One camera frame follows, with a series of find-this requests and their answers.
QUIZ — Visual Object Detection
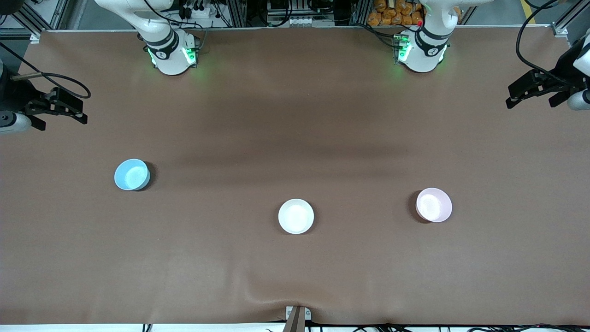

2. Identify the black base cable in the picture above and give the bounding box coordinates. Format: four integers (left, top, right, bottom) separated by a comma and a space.
357, 22, 399, 49

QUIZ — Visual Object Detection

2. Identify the orange objects pile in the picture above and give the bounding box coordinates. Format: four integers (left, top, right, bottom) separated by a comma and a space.
367, 0, 425, 27

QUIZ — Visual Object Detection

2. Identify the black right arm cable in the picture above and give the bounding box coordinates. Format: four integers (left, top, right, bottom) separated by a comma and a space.
12, 71, 92, 100

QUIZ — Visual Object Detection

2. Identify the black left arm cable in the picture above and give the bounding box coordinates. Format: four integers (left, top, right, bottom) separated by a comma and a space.
515, 0, 577, 88

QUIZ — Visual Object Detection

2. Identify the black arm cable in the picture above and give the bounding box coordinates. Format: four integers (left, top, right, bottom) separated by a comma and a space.
12, 71, 92, 100
515, 0, 577, 88

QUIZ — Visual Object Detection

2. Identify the brown table mat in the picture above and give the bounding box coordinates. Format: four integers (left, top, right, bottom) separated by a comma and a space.
0, 25, 590, 326

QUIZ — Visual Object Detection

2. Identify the blue bowl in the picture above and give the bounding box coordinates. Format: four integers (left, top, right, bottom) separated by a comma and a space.
114, 159, 151, 191

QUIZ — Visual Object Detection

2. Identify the pink bowl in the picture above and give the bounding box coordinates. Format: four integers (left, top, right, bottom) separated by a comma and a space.
415, 187, 453, 223

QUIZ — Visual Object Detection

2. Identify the white power strip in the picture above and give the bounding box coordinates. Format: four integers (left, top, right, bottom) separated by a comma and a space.
177, 0, 212, 19

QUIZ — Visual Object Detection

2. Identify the aluminium frame profile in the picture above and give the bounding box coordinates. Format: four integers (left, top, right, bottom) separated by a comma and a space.
14, 9, 43, 44
551, 0, 582, 37

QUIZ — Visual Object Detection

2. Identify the white bowl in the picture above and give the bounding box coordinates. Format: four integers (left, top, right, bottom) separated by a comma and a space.
278, 198, 315, 235

